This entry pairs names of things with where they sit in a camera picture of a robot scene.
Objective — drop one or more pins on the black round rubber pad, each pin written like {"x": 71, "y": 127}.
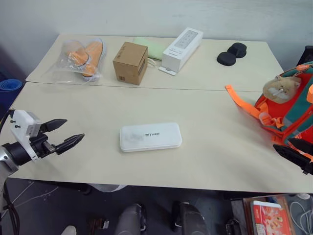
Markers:
{"x": 237, "y": 49}
{"x": 226, "y": 58}

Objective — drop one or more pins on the long white product box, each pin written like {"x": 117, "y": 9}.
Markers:
{"x": 182, "y": 50}

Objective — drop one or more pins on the beige plush hamster toy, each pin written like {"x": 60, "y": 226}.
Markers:
{"x": 281, "y": 88}

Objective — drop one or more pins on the red packet box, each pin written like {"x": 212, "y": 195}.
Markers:
{"x": 248, "y": 215}

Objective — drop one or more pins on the light green bag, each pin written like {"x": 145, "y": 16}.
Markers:
{"x": 152, "y": 47}

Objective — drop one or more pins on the white case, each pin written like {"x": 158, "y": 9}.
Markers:
{"x": 149, "y": 137}

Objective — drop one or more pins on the orange canvas shoe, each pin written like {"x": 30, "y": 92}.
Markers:
{"x": 96, "y": 52}
{"x": 76, "y": 55}

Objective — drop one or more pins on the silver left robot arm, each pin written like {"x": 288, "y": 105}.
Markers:
{"x": 7, "y": 156}

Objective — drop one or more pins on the blue rolled foam mat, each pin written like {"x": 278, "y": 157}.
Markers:
{"x": 9, "y": 91}

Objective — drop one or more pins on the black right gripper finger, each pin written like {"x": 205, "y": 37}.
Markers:
{"x": 302, "y": 145}
{"x": 293, "y": 157}

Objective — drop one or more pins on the brown cardboard box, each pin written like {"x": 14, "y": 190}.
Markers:
{"x": 129, "y": 64}

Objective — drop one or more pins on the clear plastic bag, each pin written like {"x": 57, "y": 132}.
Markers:
{"x": 66, "y": 66}

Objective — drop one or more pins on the orange and teal backpack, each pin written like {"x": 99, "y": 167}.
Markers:
{"x": 289, "y": 115}

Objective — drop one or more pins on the white shoe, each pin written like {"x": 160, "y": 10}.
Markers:
{"x": 69, "y": 230}

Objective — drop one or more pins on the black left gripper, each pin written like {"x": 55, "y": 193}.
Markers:
{"x": 40, "y": 145}

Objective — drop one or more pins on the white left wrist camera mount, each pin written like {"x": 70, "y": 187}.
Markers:
{"x": 20, "y": 124}

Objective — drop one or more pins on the red printed box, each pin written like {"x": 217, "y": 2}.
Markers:
{"x": 272, "y": 218}

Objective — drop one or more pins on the dark rounded robot leg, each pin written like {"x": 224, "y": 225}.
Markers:
{"x": 190, "y": 219}
{"x": 129, "y": 220}

